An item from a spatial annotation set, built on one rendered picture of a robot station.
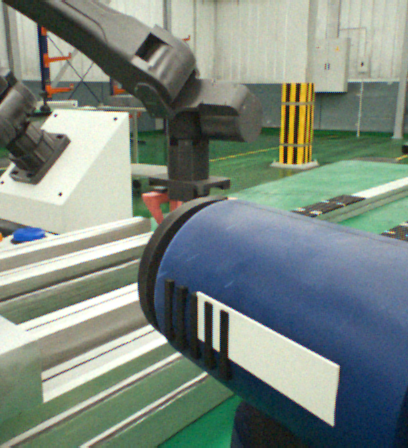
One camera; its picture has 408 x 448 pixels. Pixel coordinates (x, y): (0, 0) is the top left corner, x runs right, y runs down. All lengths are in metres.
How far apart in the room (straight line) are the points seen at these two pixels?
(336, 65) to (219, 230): 11.89
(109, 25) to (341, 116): 11.68
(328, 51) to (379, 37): 1.06
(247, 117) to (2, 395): 0.44
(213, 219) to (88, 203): 0.82
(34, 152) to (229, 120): 0.50
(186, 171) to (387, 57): 11.35
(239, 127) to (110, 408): 0.37
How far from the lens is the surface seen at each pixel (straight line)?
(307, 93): 7.01
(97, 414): 0.35
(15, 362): 0.30
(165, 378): 0.39
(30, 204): 1.02
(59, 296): 0.54
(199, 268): 0.15
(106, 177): 1.00
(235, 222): 0.16
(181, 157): 0.67
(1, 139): 0.97
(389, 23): 12.02
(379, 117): 11.97
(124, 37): 0.63
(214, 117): 0.63
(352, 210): 1.11
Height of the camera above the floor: 1.04
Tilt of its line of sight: 15 degrees down
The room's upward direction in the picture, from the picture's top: straight up
